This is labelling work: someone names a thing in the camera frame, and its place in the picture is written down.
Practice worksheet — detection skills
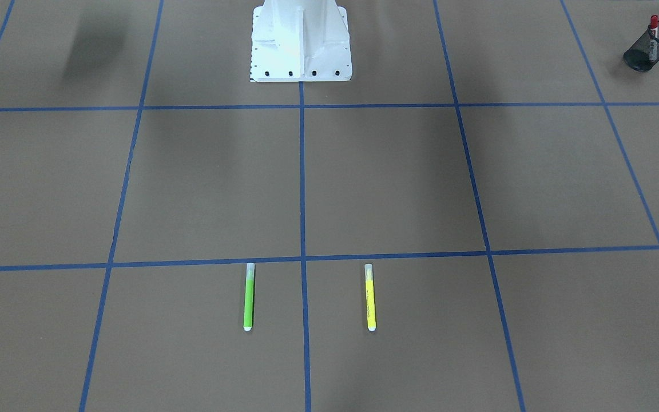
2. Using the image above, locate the red and white marker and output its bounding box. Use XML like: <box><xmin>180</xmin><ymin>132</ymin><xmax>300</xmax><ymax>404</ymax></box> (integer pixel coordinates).
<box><xmin>648</xmin><ymin>15</ymin><xmax>659</xmax><ymax>65</ymax></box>

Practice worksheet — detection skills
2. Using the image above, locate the green highlighter marker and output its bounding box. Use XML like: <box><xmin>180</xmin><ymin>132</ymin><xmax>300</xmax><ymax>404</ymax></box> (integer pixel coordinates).
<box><xmin>243</xmin><ymin>263</ymin><xmax>256</xmax><ymax>332</ymax></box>

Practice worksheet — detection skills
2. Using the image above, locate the yellow highlighter marker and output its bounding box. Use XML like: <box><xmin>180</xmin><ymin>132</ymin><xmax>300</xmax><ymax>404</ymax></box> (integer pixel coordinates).
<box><xmin>364</xmin><ymin>263</ymin><xmax>377</xmax><ymax>332</ymax></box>

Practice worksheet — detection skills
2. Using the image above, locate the black mesh cup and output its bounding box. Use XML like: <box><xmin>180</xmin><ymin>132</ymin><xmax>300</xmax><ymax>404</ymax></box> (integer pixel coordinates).
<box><xmin>622</xmin><ymin>21</ymin><xmax>659</xmax><ymax>73</ymax></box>

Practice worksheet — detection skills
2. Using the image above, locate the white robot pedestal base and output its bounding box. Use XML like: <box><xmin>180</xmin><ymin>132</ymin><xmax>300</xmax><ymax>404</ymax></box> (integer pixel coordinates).
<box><xmin>249</xmin><ymin>1</ymin><xmax>353</xmax><ymax>82</ymax></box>

